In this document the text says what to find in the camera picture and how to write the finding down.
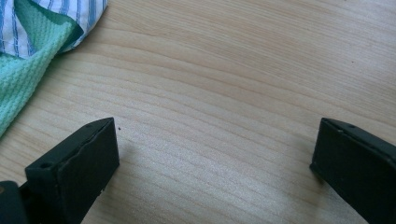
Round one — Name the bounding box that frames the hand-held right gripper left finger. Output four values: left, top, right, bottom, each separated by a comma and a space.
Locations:
19, 117, 120, 224

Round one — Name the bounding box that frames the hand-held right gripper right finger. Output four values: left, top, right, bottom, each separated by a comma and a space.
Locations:
309, 117, 396, 224

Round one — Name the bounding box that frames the green waffle-weave cloth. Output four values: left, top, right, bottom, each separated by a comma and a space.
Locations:
0, 0, 84, 138

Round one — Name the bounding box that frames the blue white striped cloth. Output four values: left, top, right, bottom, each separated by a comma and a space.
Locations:
0, 0, 109, 60

